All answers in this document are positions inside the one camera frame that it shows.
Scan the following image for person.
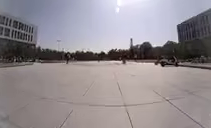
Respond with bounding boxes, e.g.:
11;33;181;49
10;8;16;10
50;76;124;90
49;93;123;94
64;52;72;65
121;54;128;65

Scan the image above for tall tower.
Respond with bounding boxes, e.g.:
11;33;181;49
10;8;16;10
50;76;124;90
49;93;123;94
129;37;134;50

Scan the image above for floodlight pole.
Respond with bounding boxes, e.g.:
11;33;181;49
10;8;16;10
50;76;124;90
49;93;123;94
56;39;62;52

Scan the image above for row of trees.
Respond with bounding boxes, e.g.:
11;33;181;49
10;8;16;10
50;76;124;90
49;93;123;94
12;40;211;62

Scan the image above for grey building with window grid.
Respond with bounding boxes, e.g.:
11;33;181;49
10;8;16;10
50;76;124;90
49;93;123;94
176;5;211;58

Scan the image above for group of people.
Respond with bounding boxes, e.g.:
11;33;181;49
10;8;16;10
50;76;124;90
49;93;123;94
155;55;180;68

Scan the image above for white building with window rows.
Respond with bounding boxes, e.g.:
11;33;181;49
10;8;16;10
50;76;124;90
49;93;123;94
0;10;39;63

